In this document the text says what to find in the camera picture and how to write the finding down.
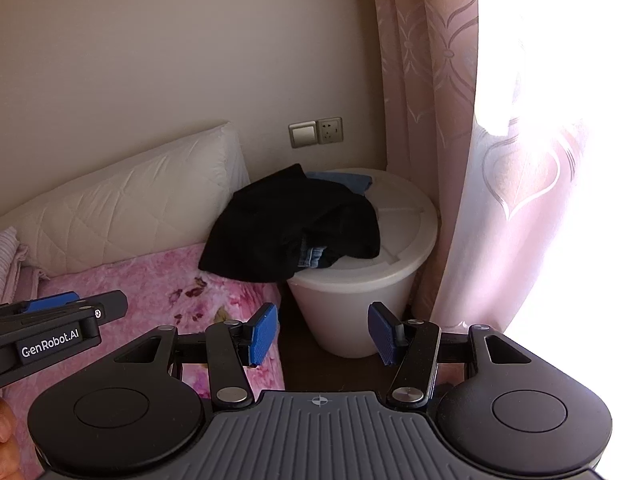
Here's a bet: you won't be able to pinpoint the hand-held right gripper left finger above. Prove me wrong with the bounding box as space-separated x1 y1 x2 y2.
115 302 279 409

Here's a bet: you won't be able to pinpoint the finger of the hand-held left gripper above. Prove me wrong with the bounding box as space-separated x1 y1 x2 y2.
75 290 129 320
0 291 81 317

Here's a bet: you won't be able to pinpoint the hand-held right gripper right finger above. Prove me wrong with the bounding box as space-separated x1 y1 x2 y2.
367 301 533 409

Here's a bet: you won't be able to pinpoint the black garment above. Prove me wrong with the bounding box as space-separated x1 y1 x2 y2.
198 163 382 284

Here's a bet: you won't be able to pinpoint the person's left hand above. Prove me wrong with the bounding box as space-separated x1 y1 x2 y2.
0 396 16 445

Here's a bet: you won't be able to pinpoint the white lidded bin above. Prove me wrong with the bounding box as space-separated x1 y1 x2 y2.
286 167 440 359

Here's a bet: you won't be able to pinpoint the pink floral blanket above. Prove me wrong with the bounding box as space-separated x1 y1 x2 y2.
0 241 287 480

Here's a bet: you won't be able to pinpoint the blue denim jeans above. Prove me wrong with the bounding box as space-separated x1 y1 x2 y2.
296 244 332 270

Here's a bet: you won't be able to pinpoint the white quilted pillow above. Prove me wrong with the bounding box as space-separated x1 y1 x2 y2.
0 121 251 278

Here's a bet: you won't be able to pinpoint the blue cloth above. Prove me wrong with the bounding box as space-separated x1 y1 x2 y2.
304 171 375 197

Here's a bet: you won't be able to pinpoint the white sheer curtain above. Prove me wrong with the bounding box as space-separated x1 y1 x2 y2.
430 0 640 336

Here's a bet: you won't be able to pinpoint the pink patterned curtain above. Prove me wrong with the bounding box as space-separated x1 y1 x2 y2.
367 0 481 321

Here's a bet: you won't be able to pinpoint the beige wall switch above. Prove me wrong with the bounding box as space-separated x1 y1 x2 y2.
288 121 318 149

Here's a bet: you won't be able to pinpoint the beige wall socket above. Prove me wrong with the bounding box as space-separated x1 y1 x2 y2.
316 116 346 145

